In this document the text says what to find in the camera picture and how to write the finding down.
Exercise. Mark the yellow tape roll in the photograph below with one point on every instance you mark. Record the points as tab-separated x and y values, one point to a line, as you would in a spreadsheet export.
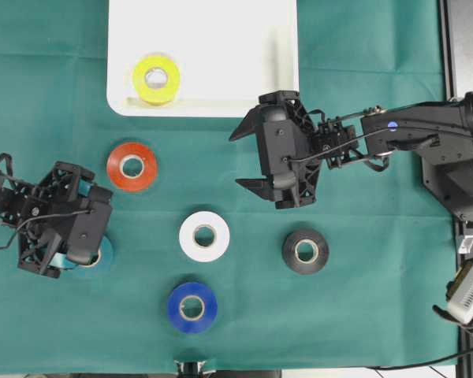
156	79

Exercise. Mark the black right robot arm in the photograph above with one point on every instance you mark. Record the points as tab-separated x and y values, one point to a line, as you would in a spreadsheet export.
439	132

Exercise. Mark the green table cloth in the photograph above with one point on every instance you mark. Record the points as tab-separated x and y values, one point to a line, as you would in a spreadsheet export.
391	243

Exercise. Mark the blue tape roll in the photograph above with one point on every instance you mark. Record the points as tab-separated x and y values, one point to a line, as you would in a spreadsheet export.
192	307

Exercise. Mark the red tape roll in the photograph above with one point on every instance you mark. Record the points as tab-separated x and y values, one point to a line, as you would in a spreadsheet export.
132	167

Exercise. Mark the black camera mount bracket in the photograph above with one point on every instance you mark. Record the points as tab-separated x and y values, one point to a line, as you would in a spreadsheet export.
190	369

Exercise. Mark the white perforated box device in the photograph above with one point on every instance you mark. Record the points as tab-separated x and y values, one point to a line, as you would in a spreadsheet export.
460	305

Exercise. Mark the white plastic tray case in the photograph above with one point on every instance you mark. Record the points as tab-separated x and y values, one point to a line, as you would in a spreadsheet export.
228	54

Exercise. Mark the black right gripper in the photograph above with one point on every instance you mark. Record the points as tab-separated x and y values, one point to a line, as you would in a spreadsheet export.
323	142

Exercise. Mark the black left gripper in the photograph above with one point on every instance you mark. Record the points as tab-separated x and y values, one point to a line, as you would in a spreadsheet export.
39	213

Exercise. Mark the white tape roll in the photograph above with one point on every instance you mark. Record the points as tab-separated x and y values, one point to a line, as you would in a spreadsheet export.
204	236

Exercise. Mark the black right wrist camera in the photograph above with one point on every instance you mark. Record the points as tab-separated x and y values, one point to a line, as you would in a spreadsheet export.
279	138

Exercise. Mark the teal green tape roll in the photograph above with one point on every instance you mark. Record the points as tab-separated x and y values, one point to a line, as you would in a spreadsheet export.
101	267

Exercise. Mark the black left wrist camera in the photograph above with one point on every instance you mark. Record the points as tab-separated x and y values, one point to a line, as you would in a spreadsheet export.
86	230

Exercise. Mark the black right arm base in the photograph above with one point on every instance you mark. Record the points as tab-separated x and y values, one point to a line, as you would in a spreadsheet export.
452	185

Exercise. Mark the black tape roll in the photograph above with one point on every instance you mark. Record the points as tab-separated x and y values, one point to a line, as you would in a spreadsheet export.
305	251

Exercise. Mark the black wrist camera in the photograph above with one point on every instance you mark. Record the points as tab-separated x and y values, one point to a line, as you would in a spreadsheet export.
279	138
86	230

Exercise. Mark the small white label tag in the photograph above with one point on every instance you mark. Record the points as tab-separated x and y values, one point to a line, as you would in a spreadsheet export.
464	243

